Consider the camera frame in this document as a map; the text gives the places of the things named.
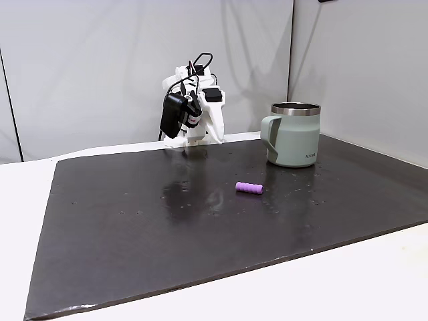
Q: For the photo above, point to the purple ribbed pen grip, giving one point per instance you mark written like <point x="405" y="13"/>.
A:
<point x="249" y="188"/>

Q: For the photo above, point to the black fixture on wall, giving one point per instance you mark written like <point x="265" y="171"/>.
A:
<point x="326" y="1"/>

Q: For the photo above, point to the pale green steel-rimmed mug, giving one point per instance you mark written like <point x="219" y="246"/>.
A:
<point x="294" y="140"/>

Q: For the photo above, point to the black glossy mat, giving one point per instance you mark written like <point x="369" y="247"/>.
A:
<point x="133" y="234"/>

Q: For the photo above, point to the black oval camera box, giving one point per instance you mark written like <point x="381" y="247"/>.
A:
<point x="171" y="117"/>

